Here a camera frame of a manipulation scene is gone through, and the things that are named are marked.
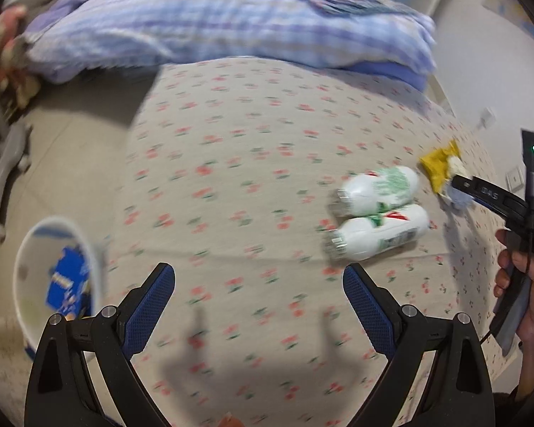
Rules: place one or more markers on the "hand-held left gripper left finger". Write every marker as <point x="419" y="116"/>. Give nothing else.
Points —
<point x="153" y="302"/>

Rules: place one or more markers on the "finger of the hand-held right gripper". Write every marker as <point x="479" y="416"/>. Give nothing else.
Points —
<point x="489" y="195"/>

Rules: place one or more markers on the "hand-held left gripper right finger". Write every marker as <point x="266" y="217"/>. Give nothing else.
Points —
<point x="365" y="307"/>

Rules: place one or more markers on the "white patterned paper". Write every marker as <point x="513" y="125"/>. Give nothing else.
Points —
<point x="460" y="198"/>

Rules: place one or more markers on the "yellow plastic wrapper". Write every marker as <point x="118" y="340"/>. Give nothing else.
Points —
<point x="434" y="164"/>

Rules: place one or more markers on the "blue packet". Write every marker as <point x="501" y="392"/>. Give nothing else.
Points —
<point x="66" y="289"/>

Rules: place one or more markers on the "white plastic bin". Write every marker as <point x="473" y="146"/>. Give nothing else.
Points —
<point x="31" y="267"/>

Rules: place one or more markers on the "white bottle barcode label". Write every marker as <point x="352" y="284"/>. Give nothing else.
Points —
<point x="374" y="235"/>

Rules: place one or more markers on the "white bottle green text label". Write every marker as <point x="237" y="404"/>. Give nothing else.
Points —
<point x="374" y="191"/>

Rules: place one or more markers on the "plain blue blanket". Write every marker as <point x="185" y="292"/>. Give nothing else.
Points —
<point x="400" y="73"/>

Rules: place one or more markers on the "cherry print bed sheet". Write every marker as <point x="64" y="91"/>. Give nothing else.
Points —
<point x="249" y="142"/>

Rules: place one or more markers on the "grey chair base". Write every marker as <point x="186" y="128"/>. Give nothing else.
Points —
<point x="9" y="155"/>

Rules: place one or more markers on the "blue striped quilt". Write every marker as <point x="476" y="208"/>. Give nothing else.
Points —
<point x="204" y="18"/>

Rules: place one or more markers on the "pile of stuffed toys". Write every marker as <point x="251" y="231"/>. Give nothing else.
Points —
<point x="9" y="49"/>

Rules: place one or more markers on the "white wall socket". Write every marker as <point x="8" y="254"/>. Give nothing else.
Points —
<point x="515" y="178"/>
<point x="487" y="118"/>

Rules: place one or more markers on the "wall poster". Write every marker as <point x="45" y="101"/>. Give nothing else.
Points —
<point x="516" y="13"/>

